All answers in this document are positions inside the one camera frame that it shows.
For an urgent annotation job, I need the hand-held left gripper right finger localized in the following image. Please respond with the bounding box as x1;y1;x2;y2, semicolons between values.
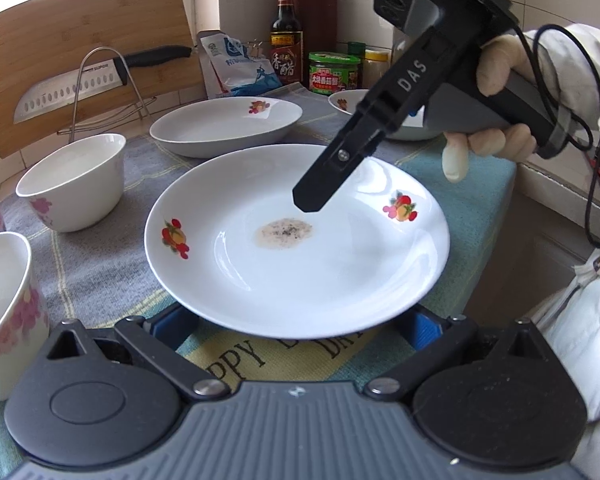
365;307;548;403

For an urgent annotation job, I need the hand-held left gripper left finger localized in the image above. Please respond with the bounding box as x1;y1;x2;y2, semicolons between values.
46;305;231;402

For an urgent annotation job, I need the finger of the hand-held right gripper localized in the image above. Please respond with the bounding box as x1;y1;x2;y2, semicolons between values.
292;107;383;213

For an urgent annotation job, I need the white fruit-print deep plate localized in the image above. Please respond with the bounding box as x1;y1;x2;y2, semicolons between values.
149;96;304;158

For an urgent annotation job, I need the person's right forearm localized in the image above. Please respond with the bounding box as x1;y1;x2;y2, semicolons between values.
522;22;600;137

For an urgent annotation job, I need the person's right hand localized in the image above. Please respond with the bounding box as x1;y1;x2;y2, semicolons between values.
442;32;538;183

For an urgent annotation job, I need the yellow-lid jar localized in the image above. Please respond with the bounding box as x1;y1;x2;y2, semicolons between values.
364;49;392;88

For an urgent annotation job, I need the small white fruit-print bowl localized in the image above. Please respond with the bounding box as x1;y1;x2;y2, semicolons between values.
328;89;443;142

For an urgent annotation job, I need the green-lid sauce jar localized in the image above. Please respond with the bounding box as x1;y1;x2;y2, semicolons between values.
307;51;365;96

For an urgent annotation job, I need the grey checked mat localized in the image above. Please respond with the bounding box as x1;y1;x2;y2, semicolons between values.
0;82;416;326

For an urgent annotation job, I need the brown knife block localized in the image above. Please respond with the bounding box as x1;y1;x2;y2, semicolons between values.
294;0;342;56

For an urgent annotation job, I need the teal printed towel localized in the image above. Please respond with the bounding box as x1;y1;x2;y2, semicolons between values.
0;140;518;406

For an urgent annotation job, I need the white and blue salt bag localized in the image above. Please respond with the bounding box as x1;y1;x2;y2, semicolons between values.
196;30;276;100

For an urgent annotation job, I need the dark vinegar bottle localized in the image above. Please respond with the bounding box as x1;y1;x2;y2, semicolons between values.
270;0;303;86

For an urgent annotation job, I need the person's white jacket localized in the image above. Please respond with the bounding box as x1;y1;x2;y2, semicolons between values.
527;240;600;480

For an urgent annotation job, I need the wooden cutting board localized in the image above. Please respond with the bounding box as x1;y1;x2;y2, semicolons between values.
0;0;206;161

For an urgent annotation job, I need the black cable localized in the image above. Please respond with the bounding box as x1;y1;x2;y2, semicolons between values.
530;22;600;248

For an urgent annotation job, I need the metal wire rack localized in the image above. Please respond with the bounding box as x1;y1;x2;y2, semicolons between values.
57;46;157;143

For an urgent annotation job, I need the black-handled kitchen knife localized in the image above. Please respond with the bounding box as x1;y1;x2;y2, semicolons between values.
13;45;193;125

